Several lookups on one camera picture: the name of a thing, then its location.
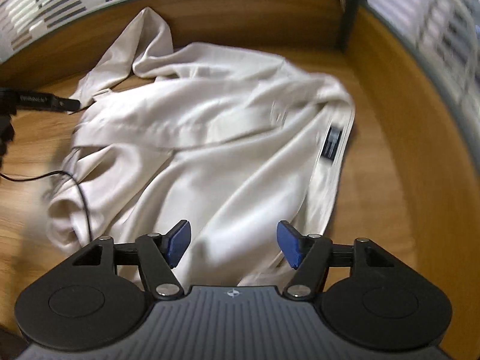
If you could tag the cream white jacket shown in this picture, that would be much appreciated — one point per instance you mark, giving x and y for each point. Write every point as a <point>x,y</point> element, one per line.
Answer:
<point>232,140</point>

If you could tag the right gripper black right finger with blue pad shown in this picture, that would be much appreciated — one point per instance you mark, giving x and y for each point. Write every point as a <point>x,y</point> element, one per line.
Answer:
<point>309,257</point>

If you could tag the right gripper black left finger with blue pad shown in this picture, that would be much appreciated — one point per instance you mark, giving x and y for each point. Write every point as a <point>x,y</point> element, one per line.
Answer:
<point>158,255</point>

